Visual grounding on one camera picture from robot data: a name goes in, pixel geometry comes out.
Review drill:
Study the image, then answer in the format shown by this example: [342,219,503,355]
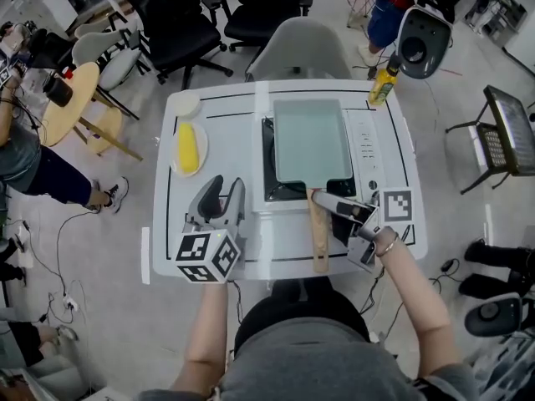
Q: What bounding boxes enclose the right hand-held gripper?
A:
[311,186,416,274]

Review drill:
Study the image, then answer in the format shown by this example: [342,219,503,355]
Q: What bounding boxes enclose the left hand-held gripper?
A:
[170,174,248,285]

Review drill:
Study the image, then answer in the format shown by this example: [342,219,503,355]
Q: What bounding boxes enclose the white portable induction cooktop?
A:
[252,105,393,214]

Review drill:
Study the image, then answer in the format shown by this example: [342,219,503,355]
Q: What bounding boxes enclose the square pale green pan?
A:
[272,98,356,273]

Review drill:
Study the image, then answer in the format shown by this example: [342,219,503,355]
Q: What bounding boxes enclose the person's right forearm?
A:
[374,226,466,383]

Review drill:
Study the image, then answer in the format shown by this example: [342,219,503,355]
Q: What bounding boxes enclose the person's left forearm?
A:
[171,282,230,396]

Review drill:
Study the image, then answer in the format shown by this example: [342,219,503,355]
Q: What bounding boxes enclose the white table with black lines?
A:
[150,79,428,282]

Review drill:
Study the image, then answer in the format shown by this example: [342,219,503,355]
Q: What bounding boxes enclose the white plate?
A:
[169,121,209,179]

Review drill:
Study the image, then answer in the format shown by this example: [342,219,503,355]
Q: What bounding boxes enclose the yellow corn cob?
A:
[177,122,199,174]

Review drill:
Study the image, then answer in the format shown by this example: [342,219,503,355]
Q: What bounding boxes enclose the person's black shorts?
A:
[233,294,371,354]

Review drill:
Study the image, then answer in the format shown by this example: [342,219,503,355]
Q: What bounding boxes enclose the small white bowl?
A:
[173,89,202,119]

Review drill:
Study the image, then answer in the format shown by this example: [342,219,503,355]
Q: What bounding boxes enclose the yellow oil bottle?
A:
[367,54,400,107]

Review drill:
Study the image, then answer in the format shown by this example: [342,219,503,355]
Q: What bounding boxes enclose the person's grey shirt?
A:
[137,317,482,401]

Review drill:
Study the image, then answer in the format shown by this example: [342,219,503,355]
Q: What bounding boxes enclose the round wooden side table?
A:
[41,61,144,162]

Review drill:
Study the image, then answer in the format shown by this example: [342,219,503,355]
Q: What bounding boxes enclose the grey shell chair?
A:
[245,17,352,84]

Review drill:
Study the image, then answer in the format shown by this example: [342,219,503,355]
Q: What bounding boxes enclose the light grey chair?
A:
[71,27,151,92]

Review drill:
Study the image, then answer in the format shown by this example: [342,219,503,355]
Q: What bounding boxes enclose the black office chair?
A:
[119,0,234,91]
[225,0,313,53]

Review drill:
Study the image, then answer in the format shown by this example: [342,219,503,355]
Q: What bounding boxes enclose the dark grey white-rimmed pod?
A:
[396,6,455,81]
[463,292,524,338]

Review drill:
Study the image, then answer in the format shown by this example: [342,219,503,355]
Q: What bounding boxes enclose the black metal mesh chair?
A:
[445,84,535,195]

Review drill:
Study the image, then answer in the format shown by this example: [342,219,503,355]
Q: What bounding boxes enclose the black jug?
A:
[43,75,74,109]

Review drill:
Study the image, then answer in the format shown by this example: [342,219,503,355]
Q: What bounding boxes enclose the silver bracelet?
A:
[374,231,400,260]

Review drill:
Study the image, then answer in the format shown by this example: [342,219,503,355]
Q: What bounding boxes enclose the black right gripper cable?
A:
[358,265,386,316]

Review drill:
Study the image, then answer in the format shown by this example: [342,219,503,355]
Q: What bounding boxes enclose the black floor cable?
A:
[30,209,104,307]

